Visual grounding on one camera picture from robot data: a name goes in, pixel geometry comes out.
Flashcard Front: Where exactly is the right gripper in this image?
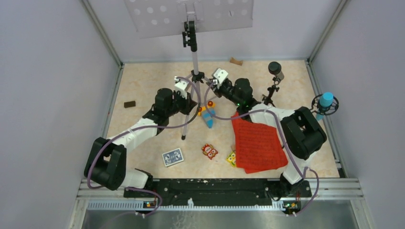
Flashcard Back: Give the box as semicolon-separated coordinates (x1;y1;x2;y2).
206;79;242;107

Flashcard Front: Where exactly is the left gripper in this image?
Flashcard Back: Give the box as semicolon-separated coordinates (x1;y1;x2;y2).
166;89;196;116

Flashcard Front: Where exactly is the red sheet music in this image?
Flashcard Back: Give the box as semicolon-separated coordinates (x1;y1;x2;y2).
232;118;288;174

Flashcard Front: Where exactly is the white music stand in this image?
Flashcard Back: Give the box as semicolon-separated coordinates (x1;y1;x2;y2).
123;0;255;141

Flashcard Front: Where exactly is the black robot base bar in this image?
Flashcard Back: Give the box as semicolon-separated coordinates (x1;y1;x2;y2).
123;178;312;207

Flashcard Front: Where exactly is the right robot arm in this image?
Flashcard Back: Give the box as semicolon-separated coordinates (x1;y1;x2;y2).
208;78;327;197

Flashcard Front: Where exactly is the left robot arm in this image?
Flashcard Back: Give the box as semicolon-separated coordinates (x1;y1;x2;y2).
84;88;201;197

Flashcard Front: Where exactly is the toy brick car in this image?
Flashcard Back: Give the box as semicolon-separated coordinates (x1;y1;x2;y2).
198;100;216;129

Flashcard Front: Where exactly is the wooden wedge block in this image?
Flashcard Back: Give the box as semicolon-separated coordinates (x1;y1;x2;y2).
229;57;244;66

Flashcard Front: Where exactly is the dark brown block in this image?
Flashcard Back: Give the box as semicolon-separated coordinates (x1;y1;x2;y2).
124;101;136;108

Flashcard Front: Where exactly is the red owl toy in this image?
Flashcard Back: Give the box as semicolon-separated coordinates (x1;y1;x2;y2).
202;144;218;160

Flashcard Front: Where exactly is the blue playing card deck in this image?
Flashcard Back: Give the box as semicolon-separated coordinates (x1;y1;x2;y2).
162;148;184;167

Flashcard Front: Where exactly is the black microphone tripod stand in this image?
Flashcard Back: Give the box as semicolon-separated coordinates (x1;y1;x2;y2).
262;62;285;107

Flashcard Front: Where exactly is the yellow owl toy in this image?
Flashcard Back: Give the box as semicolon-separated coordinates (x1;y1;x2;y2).
226;151;236;167

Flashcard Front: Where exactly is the blue microphone with tripod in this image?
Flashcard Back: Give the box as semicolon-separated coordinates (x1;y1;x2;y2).
310;92;340;121

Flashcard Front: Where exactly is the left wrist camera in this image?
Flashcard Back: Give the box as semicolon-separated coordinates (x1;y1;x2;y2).
174;76;190;99

